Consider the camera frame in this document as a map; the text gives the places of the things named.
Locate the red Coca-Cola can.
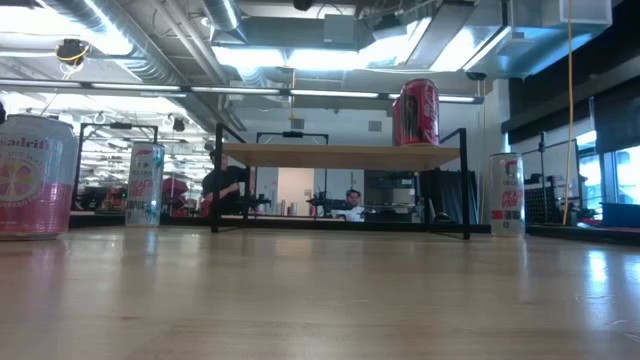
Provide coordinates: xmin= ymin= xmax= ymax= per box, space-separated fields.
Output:
xmin=391 ymin=77 xmax=441 ymax=148

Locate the white Celsius Peach Vibe can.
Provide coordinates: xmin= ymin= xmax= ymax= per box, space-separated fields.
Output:
xmin=124 ymin=141 xmax=166 ymax=229
xmin=488 ymin=152 xmax=527 ymax=238

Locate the pink grapefruit sparkling water can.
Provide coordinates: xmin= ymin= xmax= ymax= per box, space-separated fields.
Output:
xmin=0 ymin=113 xmax=80 ymax=242

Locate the person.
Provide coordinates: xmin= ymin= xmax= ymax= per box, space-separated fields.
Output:
xmin=333 ymin=188 xmax=367 ymax=223
xmin=201 ymin=148 xmax=251 ymax=217

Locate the long ceiling light bar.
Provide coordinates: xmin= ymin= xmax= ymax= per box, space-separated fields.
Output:
xmin=0 ymin=78 xmax=485 ymax=105

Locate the black curtain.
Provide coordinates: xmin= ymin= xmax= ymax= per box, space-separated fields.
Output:
xmin=418 ymin=168 xmax=480 ymax=225

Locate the red background object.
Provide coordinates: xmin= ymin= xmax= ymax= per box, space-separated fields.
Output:
xmin=161 ymin=177 xmax=190 ymax=217

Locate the black pegboard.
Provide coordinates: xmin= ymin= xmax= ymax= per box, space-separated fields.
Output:
xmin=523 ymin=187 xmax=562 ymax=225

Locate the black tripod stand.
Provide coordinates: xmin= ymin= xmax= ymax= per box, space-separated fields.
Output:
xmin=519 ymin=131 xmax=576 ymax=224

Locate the black window blind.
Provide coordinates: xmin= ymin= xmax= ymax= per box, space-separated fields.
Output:
xmin=592 ymin=79 xmax=640 ymax=155

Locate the wooden shelf with black frame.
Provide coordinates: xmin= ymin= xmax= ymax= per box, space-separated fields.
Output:
xmin=209 ymin=122 xmax=472 ymax=241

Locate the silver round ventilation duct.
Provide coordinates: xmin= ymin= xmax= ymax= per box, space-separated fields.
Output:
xmin=202 ymin=0 xmax=249 ymax=44

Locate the black metal frame rig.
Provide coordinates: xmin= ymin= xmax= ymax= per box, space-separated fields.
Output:
xmin=72 ymin=122 xmax=160 ymax=211

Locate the yellow hanging cord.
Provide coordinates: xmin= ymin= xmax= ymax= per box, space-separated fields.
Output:
xmin=562 ymin=0 xmax=575 ymax=226

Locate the black ceiling cord reel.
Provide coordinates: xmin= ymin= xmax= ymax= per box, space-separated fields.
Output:
xmin=54 ymin=38 xmax=91 ymax=67

